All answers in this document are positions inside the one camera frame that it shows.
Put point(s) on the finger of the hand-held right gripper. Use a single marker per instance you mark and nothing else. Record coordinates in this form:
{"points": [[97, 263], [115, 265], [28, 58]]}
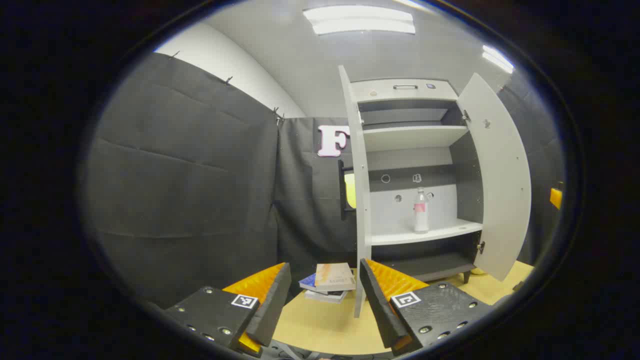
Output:
{"points": [[555, 197]]}

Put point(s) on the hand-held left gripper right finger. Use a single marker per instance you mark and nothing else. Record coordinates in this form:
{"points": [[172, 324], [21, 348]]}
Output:
{"points": [[380, 310]]}

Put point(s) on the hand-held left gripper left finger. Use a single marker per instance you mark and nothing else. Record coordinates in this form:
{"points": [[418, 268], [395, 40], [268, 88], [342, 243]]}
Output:
{"points": [[272, 305]]}

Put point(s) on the grey cabinet door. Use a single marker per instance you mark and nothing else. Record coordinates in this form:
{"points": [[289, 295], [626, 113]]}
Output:
{"points": [[500, 175], [361, 210]]}

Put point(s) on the clear bottle pink label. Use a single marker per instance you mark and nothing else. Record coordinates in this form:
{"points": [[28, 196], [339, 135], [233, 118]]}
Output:
{"points": [[421, 220]]}

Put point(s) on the grey cabinet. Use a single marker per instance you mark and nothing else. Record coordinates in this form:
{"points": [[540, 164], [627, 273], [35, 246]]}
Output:
{"points": [[415, 137]]}

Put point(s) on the blue book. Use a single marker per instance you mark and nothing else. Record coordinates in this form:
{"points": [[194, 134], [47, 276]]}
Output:
{"points": [[309, 283]]}

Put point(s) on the white book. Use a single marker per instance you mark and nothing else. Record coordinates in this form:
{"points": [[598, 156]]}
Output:
{"points": [[325, 296]]}

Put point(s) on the pale yellow object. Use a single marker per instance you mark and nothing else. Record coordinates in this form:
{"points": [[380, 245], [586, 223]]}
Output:
{"points": [[478, 271]]}

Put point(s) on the ceiling light panel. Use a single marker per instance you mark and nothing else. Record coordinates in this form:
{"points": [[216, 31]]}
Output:
{"points": [[497, 59]]}

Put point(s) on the black backdrop cloth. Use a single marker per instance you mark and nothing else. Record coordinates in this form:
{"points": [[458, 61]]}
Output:
{"points": [[190, 175]]}

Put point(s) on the large ceiling light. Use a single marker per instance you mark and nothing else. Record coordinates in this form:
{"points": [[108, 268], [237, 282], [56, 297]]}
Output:
{"points": [[360, 20]]}

